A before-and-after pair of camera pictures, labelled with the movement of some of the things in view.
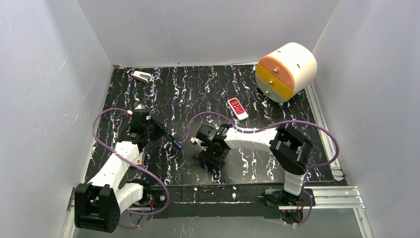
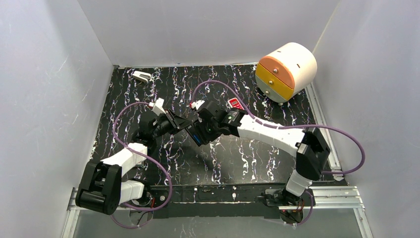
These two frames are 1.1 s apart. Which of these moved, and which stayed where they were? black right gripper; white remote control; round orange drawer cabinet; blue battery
Moved: black right gripper; blue battery
Stayed: round orange drawer cabinet; white remote control
